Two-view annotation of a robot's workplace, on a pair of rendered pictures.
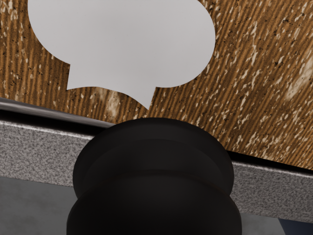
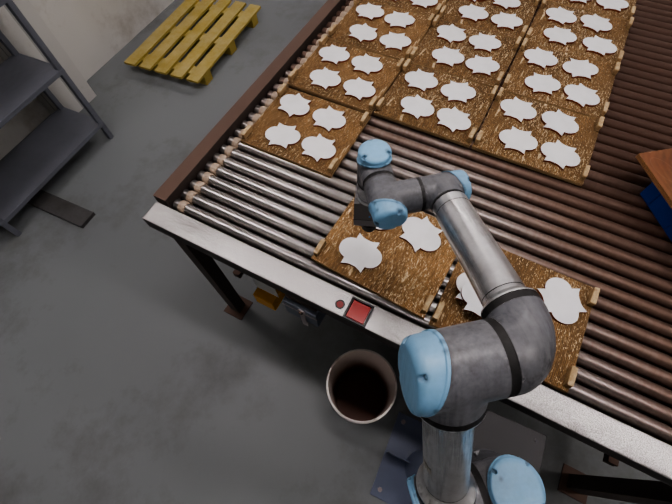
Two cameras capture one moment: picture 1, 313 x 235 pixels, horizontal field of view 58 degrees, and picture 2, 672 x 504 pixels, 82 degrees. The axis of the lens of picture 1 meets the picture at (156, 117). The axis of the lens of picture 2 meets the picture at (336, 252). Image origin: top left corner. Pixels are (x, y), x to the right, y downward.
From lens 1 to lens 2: 1.11 m
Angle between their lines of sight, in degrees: 58
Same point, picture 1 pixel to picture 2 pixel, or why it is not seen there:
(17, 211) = not seen: outside the picture
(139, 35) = (363, 254)
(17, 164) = (307, 290)
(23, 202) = not seen: outside the picture
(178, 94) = (369, 273)
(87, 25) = (352, 249)
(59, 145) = (325, 287)
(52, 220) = not seen: outside the picture
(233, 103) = (385, 279)
